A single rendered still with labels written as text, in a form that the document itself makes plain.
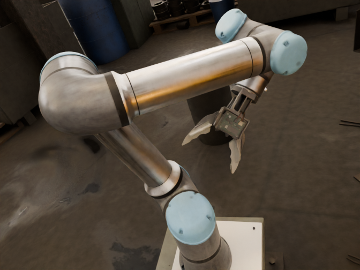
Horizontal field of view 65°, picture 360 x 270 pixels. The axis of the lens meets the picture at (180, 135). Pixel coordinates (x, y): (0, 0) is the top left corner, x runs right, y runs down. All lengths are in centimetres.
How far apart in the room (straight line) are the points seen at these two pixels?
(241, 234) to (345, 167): 75
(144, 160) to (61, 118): 27
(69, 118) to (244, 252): 62
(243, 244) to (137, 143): 44
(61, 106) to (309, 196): 115
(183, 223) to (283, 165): 92
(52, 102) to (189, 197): 41
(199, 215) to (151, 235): 74
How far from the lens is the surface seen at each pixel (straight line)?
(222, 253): 82
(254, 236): 92
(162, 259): 97
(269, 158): 157
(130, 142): 66
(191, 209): 71
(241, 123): 69
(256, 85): 72
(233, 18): 66
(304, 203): 137
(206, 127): 72
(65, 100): 48
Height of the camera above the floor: 109
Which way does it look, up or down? 35 degrees down
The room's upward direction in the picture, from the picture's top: 20 degrees counter-clockwise
